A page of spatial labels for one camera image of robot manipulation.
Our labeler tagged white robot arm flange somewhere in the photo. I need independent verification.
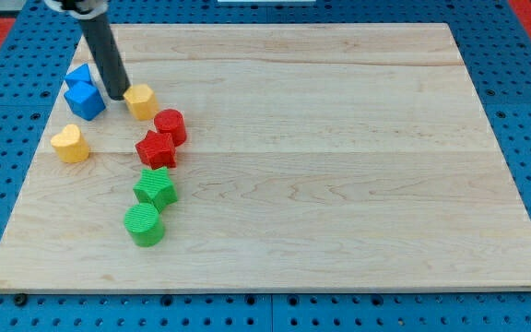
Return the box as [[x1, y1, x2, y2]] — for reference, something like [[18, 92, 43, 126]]
[[44, 0, 109, 20]]

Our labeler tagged blue cube block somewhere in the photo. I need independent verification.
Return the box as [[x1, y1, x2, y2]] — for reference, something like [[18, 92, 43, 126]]
[[64, 81, 106, 121]]

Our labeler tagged blue triangle block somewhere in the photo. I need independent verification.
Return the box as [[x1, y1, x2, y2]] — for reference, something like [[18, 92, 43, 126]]
[[65, 64, 93, 89]]

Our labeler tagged light wooden board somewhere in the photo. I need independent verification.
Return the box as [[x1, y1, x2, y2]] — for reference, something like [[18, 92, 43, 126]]
[[0, 23, 531, 294]]

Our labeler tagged red star block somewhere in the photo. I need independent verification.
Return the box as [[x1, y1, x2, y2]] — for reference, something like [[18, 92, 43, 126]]
[[135, 130, 177, 170]]

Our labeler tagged red cylinder block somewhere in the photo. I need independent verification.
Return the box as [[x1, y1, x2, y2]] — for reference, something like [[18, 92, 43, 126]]
[[153, 108, 187, 147]]

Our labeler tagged green star block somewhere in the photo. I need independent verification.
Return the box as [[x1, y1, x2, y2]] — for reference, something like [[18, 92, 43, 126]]
[[133, 167, 178, 212]]

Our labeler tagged green cylinder block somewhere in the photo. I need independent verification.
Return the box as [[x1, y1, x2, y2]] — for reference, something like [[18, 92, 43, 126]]
[[124, 203, 165, 247]]

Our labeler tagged yellow hexagon block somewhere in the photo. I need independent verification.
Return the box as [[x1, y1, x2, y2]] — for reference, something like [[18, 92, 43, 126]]
[[123, 84, 159, 121]]

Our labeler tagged yellow heart block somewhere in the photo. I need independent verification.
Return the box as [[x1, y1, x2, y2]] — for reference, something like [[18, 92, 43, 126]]
[[50, 124, 90, 163]]

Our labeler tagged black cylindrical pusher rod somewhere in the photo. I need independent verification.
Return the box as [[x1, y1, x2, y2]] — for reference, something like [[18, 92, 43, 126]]
[[79, 13, 131, 101]]

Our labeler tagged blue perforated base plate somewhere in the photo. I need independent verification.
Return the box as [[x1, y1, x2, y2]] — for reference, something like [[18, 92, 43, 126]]
[[0, 0, 531, 331]]

